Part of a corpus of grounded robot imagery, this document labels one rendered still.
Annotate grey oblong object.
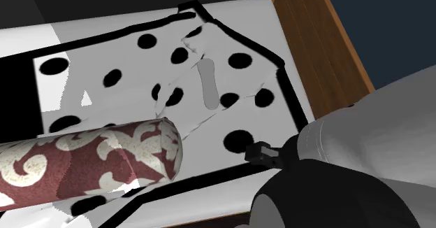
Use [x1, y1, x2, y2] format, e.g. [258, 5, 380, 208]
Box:
[196, 57, 220, 111]

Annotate wooden bed with white mattress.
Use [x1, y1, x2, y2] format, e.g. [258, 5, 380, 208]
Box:
[0, 0, 376, 228]

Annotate white black-dotted blanket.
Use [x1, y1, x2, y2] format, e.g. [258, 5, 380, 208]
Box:
[0, 0, 310, 228]

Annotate red white patterned bolster pillow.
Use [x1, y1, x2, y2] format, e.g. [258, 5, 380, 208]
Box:
[0, 116, 184, 213]

